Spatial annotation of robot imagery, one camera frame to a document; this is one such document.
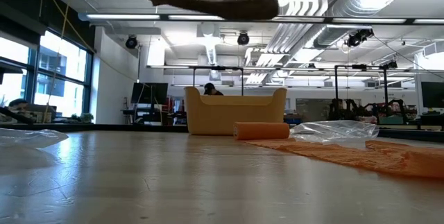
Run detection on clear plastic bag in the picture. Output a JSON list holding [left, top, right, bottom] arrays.
[[0, 128, 69, 149], [289, 119, 380, 145]]

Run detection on person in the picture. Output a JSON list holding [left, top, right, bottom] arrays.
[[7, 98, 31, 111], [203, 82, 225, 96]]

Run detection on yellow plastic bin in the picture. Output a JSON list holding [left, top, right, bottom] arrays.
[[183, 85, 289, 137]]

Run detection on black computer monitor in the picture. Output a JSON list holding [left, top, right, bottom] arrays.
[[130, 82, 169, 105], [420, 80, 444, 109]]

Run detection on long linear light bar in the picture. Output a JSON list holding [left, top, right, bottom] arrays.
[[78, 12, 444, 26]]

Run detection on small green plant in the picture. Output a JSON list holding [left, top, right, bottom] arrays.
[[70, 112, 95, 123]]

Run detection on yellow cable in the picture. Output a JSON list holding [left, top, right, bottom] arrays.
[[36, 0, 139, 124]]

